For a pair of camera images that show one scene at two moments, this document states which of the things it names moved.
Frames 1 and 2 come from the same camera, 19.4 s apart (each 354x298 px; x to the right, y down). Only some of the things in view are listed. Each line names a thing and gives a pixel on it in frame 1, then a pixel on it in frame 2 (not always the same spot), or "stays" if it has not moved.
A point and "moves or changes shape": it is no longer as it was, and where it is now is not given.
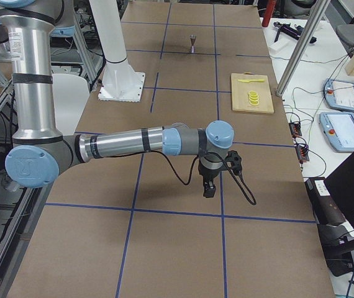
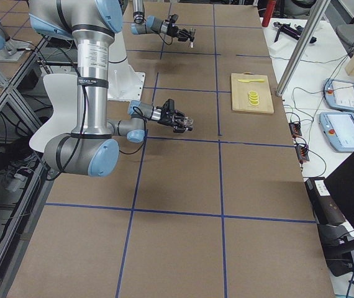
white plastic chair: [71, 92] stays
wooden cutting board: [251, 92] stays
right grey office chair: [350, 35] stays
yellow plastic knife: [248, 81] stays
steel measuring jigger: [192, 38] moves or changes shape
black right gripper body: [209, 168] → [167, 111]
